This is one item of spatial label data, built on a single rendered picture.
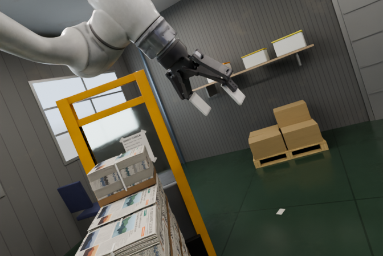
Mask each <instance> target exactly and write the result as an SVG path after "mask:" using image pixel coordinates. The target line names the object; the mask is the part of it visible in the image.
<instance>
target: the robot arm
mask: <svg viewBox="0 0 383 256"><path fill-rule="evenodd" d="M88 3H89V4H90V5H91V7H92V8H93V9H94V11H93V14H92V17H91V19H90V20H89V21H88V22H82V23H80V24H78V25H76V26H72V27H68V28H66V29H64V30H63V32H62V34H61V36H59V37H56V38H46V37H42V36H40V35H38V34H36V33H34V32H32V31H31V30H29V29H27V28H26V27H24V26H22V25H21V24H19V23H18V22H16V21H15V20H13V19H11V18H10V17H8V16H7V15H5V14H4V13H2V12H0V50H1V51H4V52H6V53H9V54H12V55H15V56H18V57H20V58H23V59H26V60H30V61H33V62H37V63H43V64H61V65H66V66H68V67H69V68H70V70H71V71H72V72H73V73H74V74H75V75H77V76H79V77H81V78H94V77H97V76H99V75H101V74H103V73H105V72H106V71H107V70H108V69H109V68H110V67H111V66H112V65H113V64H114V63H115V62H116V61H117V60H118V58H119V57H120V56H121V54H122V53H123V51H124V49H125V48H126V47H127V45H129V44H130V43H131V42H133V43H134V44H135V45H136V47H138V48H139V49H140V50H141V51H142V52H143V53H144V54H145V55H146V56H147V57H148V58H149V59H154V58H155V57H156V58H157V59H156V60H157V62H158V63H159V64H160V65H161V66H162V67H163V68H164V69H165V70H168V71H167V73H166V74H165V76H166V77H167V78H168V79H169V80H170V82H171V83H172V85H173V87H174V89H175V90H176V92H177V94H178V95H179V97H180V99H181V100H184V99H186V100H189V101H190V102H191V103H193V105H194V106H196V107H197V108H198V109H199V110H200V111H201V112H202V113H203V114H204V115H205V116H207V115H208V114H209V112H210V110H211V107H210V106H209V105H207V104H206V103H205V102H204V101H203V100H202V99H201V98H200V97H199V96H198V95H197V94H196V93H195V92H193V91H192V87H191V84H190V80H189V78H190V77H193V76H198V75H200V76H203V77H205V78H208V79H211V80H213V81H216V82H219V83H222V84H221V87H222V88H223V89H224V90H225V91H226V92H227V93H228V94H229V95H230V96H231V97H232V98H233V99H234V100H235V101H236V102H237V103H238V105H242V103H243V101H244V99H245V95H244V94H243V93H242V92H241V91H240V90H239V89H238V86H237V85H236V84H235V83H234V82H233V81H232V80H231V78H230V76H231V74H232V73H233V70H232V69H230V68H228V67H227V66H225V65H223V64H222V63H220V62H218V61H216V60H214V59H212V58H210V57H209V56H207V55H205V54H204V53H203V52H202V51H201V50H199V49H196V50H195V51H194V53H193V54H192V55H190V54H189V53H188V52H187V47H186V46H185V45H184V44H183V43H182V42H181V41H180V40H179V39H177V38H176V39H175V38H174V37H175V36H176V34H177V32H176V31H175V30H174V29H173V28H172V27H171V25H170V24H169V23H168V22H167V21H166V20H165V19H164V18H163V17H162V16H161V15H160V14H159V13H158V11H157V10H156V8H155V6H154V4H153V3H152V1H151V0H88ZM197 67H198V68H197ZM221 77H222V78H221ZM182 93H183V94H182Z"/></svg>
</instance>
